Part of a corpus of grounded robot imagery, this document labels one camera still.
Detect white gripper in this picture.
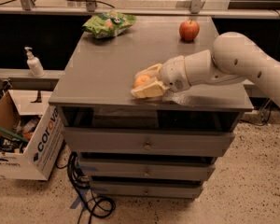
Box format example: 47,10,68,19
131,56,190,99

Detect orange fruit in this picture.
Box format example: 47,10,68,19
133,75,150,88

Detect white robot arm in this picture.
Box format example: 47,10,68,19
131,32,280,108

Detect red apple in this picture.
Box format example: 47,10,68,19
179,20,200,41

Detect grey drawer cabinet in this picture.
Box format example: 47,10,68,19
49,16,252,199

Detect green chip bag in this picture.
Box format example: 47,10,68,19
82,10,136,39

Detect top grey drawer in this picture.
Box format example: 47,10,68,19
63,127,234,157

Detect grey drawer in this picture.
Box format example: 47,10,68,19
79,159,215,181
63,127,234,157
91,181,203,199

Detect middle grey drawer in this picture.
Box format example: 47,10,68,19
79,159,215,181

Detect bottom grey drawer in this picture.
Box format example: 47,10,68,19
91,181,203,199

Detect white pump bottle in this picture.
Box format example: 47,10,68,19
24,47,45,77

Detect white cardboard box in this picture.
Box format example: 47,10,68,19
0,90,63,181

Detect grey window ledge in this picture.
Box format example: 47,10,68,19
0,68,64,91

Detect metal window railing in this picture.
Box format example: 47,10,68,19
0,0,280,20

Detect black floor cables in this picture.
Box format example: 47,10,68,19
55,140,117,224

